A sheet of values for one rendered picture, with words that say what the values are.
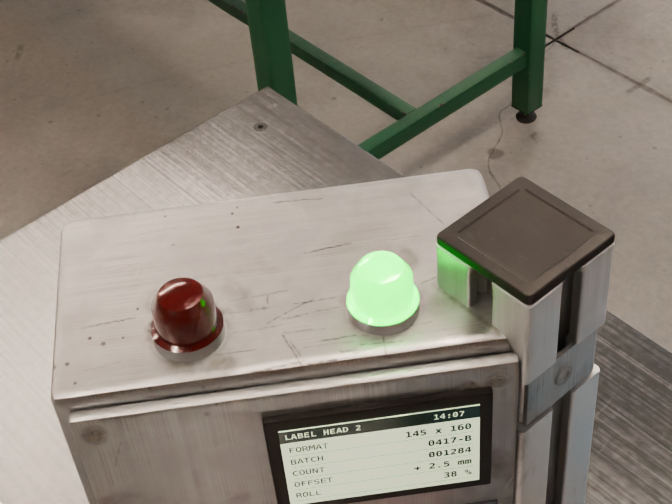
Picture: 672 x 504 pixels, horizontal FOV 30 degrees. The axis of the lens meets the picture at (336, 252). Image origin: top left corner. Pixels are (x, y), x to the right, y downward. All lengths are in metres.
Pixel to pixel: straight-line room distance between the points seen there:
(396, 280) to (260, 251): 0.07
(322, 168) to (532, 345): 1.08
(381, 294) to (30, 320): 0.99
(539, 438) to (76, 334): 0.18
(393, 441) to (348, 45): 2.71
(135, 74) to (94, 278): 2.67
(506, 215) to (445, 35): 2.71
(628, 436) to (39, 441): 0.57
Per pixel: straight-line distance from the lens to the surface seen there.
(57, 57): 3.27
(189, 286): 0.44
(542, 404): 0.48
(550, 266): 0.43
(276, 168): 1.51
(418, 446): 0.46
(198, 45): 3.21
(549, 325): 0.44
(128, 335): 0.46
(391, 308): 0.44
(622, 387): 1.27
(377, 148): 2.52
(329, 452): 0.46
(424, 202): 0.49
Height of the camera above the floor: 1.80
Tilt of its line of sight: 44 degrees down
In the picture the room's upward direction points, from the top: 6 degrees counter-clockwise
